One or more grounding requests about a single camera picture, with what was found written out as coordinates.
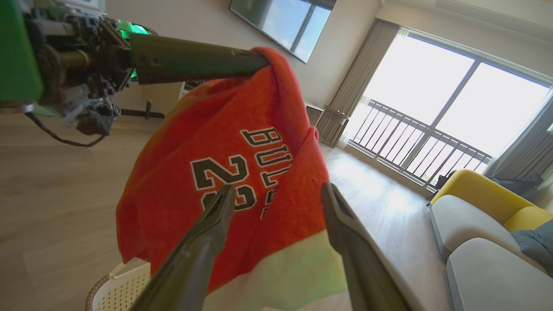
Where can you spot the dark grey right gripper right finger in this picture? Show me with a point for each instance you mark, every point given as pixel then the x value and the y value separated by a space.
pixel 358 255

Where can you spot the large balcony window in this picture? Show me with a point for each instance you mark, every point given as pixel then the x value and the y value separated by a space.
pixel 432 82

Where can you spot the pink plastic laundry basket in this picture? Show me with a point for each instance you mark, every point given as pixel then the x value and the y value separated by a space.
pixel 121 291

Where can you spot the red basketball jersey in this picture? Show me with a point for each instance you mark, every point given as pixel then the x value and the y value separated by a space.
pixel 173 194

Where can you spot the metal balcony railing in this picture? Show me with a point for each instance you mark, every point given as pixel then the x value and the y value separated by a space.
pixel 414 144

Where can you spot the dark teal cushion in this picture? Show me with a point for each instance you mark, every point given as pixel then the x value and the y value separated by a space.
pixel 535 244

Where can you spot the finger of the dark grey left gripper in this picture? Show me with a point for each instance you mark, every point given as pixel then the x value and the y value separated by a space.
pixel 194 60

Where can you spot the grey and yellow sofa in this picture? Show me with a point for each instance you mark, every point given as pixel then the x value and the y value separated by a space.
pixel 475 259

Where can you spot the black metal furniture base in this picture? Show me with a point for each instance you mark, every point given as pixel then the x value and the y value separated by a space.
pixel 144 113

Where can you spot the white clothing piece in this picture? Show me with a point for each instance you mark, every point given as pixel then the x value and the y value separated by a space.
pixel 281 276

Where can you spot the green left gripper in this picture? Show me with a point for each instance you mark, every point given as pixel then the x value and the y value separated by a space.
pixel 19 52

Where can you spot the dark cloth on sofa back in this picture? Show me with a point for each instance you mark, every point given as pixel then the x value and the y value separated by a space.
pixel 518 183

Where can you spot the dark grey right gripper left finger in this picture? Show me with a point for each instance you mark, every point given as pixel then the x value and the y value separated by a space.
pixel 190 255

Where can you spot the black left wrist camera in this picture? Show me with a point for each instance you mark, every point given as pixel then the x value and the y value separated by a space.
pixel 97 122

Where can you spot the wall mounted television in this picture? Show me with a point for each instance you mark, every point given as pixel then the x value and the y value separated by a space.
pixel 285 21

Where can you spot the grey pleated curtain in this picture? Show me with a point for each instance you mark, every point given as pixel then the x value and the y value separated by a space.
pixel 529 147
pixel 367 73

